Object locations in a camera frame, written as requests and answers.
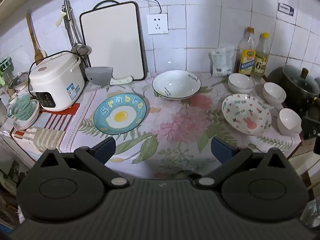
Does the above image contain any cooking oil bottle yellow label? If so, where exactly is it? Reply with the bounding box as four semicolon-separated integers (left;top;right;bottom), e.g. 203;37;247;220
236;27;257;77

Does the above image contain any wall label sticker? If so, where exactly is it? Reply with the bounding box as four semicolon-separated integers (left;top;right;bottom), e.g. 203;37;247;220
278;3;295;17

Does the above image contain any white ribbed small bowl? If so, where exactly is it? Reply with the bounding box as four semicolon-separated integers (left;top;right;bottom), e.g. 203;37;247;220
228;73;255;94
262;82;287;105
277;108;302;137

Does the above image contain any green appliance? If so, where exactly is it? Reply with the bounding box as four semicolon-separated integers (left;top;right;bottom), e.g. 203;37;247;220
0;57;13;87

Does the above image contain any floral tablecloth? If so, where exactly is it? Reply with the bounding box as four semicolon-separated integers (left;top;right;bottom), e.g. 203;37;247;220
60;72;300;179

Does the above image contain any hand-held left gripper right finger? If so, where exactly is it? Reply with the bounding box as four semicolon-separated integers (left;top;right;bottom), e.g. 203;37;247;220
195;137;288;188

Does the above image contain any white wall socket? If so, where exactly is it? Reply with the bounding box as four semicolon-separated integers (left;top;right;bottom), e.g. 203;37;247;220
147;13;169;35

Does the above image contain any white handled peeler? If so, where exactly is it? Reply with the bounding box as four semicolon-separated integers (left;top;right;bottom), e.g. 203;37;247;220
55;7;73;28

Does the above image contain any white large bowl dark rim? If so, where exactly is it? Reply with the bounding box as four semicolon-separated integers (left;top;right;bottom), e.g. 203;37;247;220
155;90;198;101
152;70;202;98

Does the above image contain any red striped mat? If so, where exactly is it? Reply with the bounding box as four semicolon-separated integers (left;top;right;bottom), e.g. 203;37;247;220
11;102;81;153

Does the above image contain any white cutting board dark frame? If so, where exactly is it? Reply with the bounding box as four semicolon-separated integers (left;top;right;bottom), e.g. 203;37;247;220
79;1;148;82

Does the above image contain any blue fried egg plate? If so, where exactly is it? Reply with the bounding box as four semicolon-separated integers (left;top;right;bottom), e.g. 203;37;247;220
93;95;148;135

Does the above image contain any cleaver with white handle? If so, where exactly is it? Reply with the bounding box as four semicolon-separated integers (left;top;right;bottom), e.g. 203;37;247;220
85;66;134;85

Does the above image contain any green plastic basket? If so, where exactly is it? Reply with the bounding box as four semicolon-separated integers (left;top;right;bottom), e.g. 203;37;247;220
11;94;33;120

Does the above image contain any metal ladle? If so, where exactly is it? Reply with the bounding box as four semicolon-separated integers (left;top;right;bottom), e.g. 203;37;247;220
64;0;84;55

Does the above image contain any pink patterned deep plate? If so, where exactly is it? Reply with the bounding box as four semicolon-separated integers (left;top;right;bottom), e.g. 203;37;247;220
222;94;272;136

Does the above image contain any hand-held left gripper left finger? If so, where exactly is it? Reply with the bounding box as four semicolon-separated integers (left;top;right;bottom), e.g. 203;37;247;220
40;137;130;189

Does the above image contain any clear vinegar bottle yellow cap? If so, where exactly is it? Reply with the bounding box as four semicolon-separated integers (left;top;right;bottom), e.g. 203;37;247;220
251;32;270;81

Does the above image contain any dark pot with glass lid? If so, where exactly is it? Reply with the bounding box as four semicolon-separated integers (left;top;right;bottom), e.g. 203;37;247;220
267;65;320;112

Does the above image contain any wooden spatula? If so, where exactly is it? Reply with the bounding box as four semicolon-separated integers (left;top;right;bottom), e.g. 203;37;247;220
26;14;47;64

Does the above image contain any white rice cooker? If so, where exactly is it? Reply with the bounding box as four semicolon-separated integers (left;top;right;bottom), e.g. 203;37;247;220
29;51;85;112

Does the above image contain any white dish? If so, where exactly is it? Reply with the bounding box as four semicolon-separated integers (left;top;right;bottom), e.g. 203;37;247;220
13;99;40;130

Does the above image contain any metal spoon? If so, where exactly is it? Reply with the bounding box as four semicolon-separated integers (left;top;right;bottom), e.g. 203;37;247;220
69;17;92;56

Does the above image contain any black gas stove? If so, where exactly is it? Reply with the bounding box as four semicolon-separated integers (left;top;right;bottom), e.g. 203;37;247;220
300;115;320;141

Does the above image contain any white salt bag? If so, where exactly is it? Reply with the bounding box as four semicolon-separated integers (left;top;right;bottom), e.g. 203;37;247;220
211;47;235;77

